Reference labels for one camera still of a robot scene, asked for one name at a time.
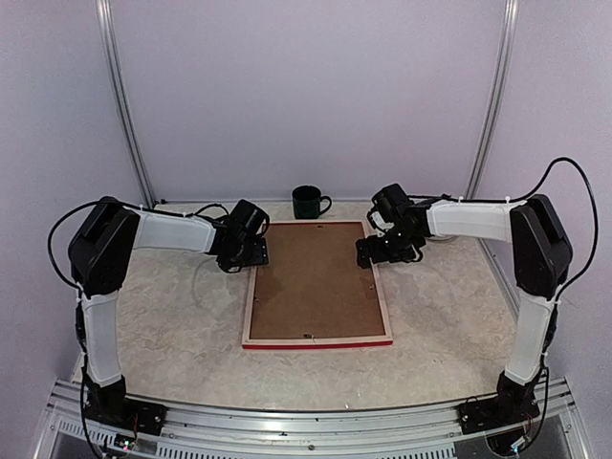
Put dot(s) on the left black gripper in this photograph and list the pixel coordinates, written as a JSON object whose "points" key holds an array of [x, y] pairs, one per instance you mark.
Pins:
{"points": [[259, 255]]}

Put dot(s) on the red wooden picture frame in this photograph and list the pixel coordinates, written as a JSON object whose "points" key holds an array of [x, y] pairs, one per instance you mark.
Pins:
{"points": [[248, 330]]}

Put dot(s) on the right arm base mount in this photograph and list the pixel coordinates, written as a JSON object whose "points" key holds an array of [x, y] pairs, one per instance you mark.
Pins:
{"points": [[477, 415]]}

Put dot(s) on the dark green mug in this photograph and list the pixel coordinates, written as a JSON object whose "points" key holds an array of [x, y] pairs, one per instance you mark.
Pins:
{"points": [[309, 203]]}

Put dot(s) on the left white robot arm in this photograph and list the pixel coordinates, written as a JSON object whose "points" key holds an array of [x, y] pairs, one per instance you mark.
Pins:
{"points": [[100, 253]]}

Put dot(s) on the left aluminium post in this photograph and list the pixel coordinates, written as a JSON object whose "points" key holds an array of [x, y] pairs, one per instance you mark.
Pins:
{"points": [[112, 57]]}

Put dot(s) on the brown cardboard backing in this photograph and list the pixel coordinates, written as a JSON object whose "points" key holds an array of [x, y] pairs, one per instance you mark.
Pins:
{"points": [[315, 282]]}

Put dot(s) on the aluminium front rail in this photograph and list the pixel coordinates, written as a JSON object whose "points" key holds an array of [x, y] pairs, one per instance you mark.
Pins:
{"points": [[204, 431]]}

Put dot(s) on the white patterned plate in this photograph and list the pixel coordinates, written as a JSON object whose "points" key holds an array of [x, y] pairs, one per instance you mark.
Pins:
{"points": [[441, 239]]}

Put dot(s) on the aluminium post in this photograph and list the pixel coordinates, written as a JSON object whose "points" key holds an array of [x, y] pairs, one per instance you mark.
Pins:
{"points": [[500, 75], [112, 57]]}

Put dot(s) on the right aluminium post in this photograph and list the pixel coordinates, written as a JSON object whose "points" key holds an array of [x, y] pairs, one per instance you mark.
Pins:
{"points": [[500, 75]]}

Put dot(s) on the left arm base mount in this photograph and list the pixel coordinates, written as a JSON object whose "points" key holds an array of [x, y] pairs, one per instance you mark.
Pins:
{"points": [[134, 415]]}

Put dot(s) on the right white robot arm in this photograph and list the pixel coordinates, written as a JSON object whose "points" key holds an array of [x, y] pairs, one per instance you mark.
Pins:
{"points": [[542, 256]]}

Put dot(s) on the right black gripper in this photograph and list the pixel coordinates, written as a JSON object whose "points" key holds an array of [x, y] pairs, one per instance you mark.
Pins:
{"points": [[378, 255]]}

